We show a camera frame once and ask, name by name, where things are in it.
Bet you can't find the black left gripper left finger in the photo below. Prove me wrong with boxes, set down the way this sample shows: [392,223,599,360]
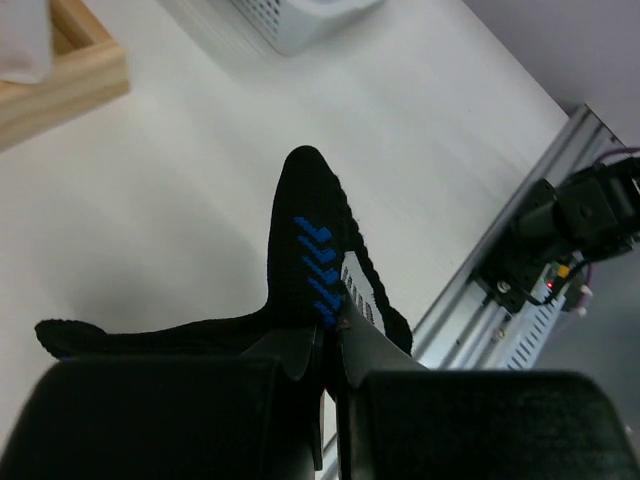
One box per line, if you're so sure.
[1,328,323,479]

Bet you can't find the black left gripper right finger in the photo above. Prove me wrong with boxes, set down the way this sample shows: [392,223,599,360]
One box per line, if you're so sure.
[335,303,639,479]

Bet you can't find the black sock grey patch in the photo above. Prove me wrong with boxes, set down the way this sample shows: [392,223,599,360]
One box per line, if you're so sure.
[35,146,413,359]

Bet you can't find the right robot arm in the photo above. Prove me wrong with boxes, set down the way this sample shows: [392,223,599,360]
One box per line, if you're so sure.
[336,157,639,479]

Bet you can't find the white cloth on hanger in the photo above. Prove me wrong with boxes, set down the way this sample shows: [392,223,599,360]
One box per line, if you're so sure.
[0,0,53,84]

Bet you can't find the wooden clothes rack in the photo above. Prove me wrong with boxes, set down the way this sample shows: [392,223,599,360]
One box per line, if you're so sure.
[1,0,130,150]

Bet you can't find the white plastic basket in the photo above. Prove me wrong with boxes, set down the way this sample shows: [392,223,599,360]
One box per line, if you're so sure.
[231,0,383,56]

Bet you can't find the aluminium rail base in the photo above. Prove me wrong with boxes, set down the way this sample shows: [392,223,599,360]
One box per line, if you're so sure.
[322,108,639,479]

